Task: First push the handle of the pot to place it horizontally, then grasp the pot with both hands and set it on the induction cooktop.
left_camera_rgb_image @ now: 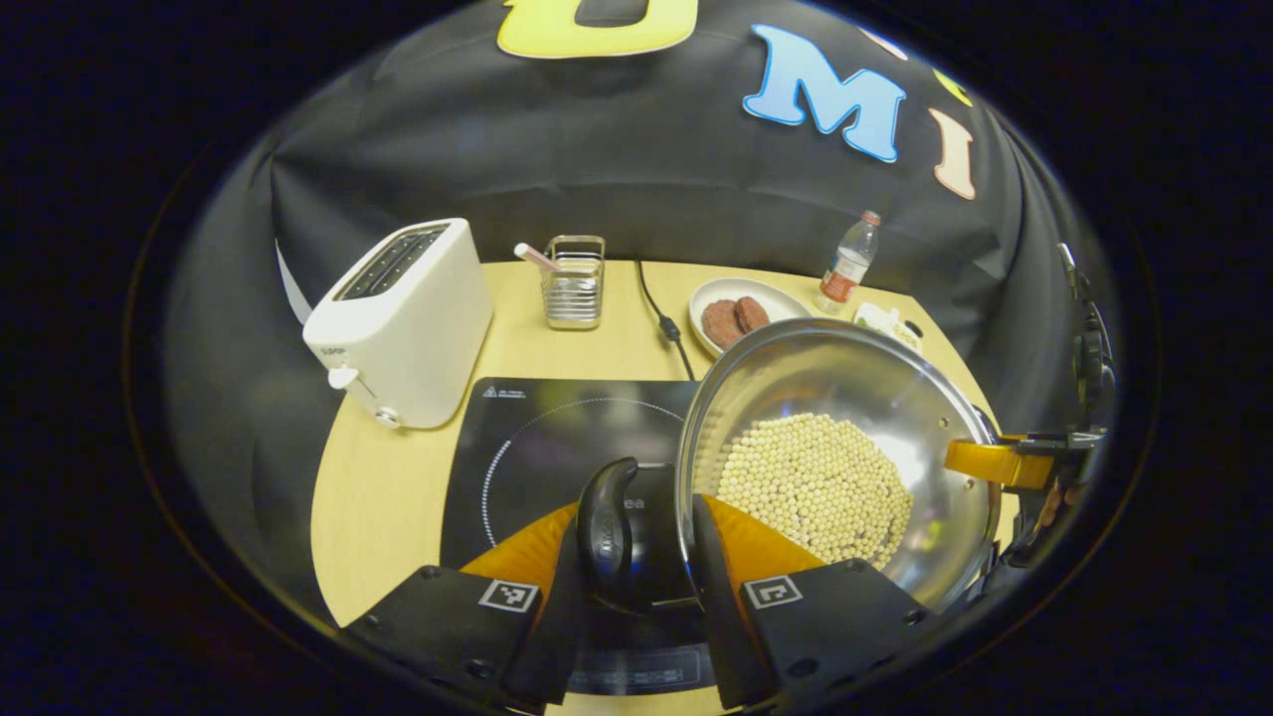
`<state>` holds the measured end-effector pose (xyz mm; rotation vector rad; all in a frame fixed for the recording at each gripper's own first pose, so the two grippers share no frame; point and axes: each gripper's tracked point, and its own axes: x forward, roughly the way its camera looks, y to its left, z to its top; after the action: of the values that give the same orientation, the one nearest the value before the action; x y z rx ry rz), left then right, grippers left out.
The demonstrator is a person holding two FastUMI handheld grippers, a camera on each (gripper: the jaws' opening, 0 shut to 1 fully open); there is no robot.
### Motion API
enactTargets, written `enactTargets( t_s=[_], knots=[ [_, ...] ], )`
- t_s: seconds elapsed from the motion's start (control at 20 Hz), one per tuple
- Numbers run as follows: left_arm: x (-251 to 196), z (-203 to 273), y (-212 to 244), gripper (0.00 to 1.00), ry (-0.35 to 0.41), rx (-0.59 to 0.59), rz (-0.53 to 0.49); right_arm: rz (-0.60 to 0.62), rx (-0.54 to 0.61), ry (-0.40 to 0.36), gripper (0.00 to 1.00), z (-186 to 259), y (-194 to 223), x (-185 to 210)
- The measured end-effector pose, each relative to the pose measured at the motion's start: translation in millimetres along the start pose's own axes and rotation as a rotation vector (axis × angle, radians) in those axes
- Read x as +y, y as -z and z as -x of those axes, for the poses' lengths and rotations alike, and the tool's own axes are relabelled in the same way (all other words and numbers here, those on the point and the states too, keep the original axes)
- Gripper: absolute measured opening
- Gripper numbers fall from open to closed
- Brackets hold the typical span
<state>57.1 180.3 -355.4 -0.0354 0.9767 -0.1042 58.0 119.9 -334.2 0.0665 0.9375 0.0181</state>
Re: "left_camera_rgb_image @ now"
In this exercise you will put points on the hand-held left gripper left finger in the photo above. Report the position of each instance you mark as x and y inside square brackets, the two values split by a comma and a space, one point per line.
[552, 636]

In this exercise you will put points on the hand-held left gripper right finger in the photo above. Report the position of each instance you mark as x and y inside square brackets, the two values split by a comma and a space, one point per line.
[721, 617]

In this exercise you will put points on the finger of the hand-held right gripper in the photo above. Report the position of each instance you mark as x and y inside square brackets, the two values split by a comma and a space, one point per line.
[995, 462]

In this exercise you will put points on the black induction cooktop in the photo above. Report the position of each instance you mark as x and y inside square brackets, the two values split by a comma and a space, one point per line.
[557, 438]

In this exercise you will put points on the pile of soybeans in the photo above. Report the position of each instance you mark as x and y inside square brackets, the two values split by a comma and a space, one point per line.
[816, 487]

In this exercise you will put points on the white divided bean dish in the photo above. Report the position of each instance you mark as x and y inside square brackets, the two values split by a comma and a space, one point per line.
[885, 323]

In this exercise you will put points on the clear plastic water bottle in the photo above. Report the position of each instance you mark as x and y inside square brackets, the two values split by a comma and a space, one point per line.
[848, 264]

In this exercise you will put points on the round white plate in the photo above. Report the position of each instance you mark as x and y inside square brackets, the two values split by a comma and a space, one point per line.
[781, 300]

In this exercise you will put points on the white toaster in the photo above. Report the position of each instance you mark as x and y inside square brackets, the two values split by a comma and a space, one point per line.
[418, 318]

